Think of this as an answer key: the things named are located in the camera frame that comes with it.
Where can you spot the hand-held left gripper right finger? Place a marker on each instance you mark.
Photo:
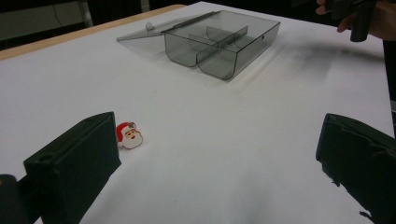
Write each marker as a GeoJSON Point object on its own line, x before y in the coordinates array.
{"type": "Point", "coordinates": [361, 158]}

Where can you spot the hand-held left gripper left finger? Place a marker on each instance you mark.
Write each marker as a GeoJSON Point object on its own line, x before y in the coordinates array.
{"type": "Point", "coordinates": [74, 174]}

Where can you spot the santa claus head charm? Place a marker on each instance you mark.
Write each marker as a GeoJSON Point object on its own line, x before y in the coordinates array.
{"type": "Point", "coordinates": [130, 137]}

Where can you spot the clear grey compartment box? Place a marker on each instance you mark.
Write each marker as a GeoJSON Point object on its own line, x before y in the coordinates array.
{"type": "Point", "coordinates": [214, 46]}

